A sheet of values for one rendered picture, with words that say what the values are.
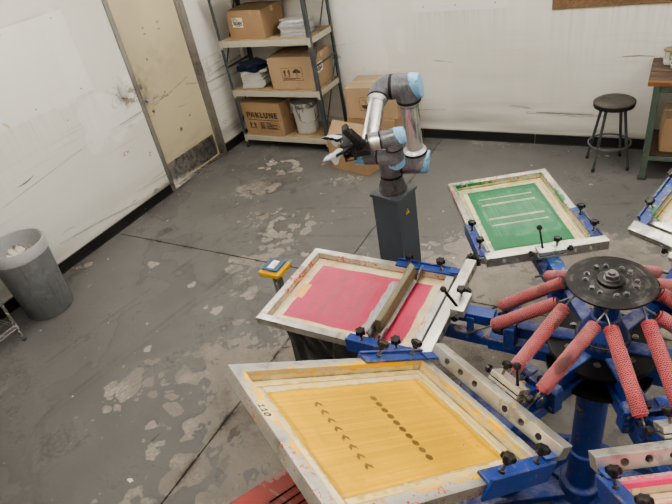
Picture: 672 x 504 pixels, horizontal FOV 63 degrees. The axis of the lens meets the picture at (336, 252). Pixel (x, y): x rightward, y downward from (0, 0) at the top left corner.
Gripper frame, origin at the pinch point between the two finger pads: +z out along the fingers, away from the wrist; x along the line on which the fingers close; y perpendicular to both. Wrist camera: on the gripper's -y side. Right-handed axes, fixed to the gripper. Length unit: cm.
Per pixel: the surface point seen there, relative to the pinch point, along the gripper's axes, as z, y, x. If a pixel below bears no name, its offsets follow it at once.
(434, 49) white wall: -85, 169, 338
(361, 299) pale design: -1, 69, -31
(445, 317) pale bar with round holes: -38, 56, -57
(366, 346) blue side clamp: -4, 56, -65
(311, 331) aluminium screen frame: 21, 58, -51
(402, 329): -19, 64, -54
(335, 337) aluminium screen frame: 10, 58, -57
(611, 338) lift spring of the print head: -89, 30, -91
